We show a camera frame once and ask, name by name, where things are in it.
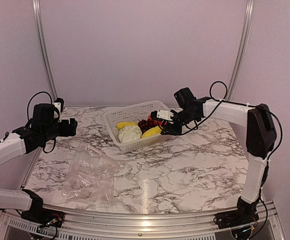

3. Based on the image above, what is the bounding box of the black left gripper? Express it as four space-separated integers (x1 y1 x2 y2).
42 117 77 143

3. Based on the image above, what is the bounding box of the red grape bunch toy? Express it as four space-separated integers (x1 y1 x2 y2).
138 120 154 133

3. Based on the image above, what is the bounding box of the white cabbage toy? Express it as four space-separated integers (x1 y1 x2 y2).
118 125 142 144

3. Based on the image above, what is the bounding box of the clear zip top bag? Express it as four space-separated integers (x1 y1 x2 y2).
62 143 123 205

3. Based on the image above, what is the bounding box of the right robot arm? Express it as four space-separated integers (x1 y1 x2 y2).
157 87 282 224

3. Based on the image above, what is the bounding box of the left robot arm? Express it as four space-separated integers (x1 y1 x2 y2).
0 98 78 223

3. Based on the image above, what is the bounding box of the red pepper toy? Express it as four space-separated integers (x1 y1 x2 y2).
148 116 167 128

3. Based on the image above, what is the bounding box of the yellow pepper toy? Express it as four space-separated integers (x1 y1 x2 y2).
141 126 162 138

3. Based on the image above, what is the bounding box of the white plastic basket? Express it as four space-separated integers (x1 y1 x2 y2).
104 100 171 153

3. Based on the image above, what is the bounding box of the yellow corn toy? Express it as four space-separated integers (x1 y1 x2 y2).
116 121 138 130

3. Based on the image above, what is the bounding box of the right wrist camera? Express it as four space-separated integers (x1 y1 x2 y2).
150 109 174 122

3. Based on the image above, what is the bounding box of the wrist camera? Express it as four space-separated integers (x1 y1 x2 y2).
150 109 174 122
53 97 64 113

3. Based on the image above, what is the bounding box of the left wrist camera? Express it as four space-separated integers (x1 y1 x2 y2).
53 97 64 113

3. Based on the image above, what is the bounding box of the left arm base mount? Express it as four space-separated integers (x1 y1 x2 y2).
20 188 65 240

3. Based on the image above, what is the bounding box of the aluminium front rail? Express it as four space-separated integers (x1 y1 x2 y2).
0 201 286 240

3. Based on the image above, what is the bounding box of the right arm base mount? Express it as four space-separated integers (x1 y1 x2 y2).
213 198 259 240

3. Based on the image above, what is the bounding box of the left aluminium frame post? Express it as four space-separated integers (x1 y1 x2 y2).
33 0 58 100

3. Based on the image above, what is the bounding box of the aluminium frame post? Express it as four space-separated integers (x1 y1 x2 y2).
33 0 58 100
226 0 254 100

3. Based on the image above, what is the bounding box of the right aluminium frame post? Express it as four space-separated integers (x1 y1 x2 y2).
226 0 254 100

